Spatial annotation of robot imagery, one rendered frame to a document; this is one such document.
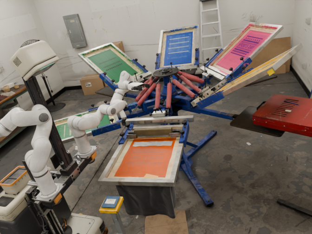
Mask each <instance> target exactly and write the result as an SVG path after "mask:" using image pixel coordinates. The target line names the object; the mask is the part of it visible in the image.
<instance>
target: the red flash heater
mask: <svg viewBox="0 0 312 234"><path fill-rule="evenodd" d="M284 101H288V102H291V103H288V102H284ZM292 103H295V104H292ZM296 104H298V105H296ZM285 110H291V112H286V111H285ZM252 120H253V124H255V125H259V126H263V127H268V128H272V129H276V130H281V131H286V132H290V133H294V134H299V135H303V136H307V137H312V99H311V98H304V97H294V96H287V95H280V94H273V95H272V96H271V97H270V98H269V99H268V100H267V101H266V102H265V103H264V104H263V105H262V106H261V107H260V108H259V109H258V110H257V111H256V112H255V113H254V114H253V115H252Z"/></svg>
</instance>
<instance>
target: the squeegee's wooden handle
mask: <svg viewBox="0 0 312 234"><path fill-rule="evenodd" d="M169 133H173V131H172V128H149V129H134V134H136V136H137V137H138V136H166V135H169V136H170V134H169Z"/></svg>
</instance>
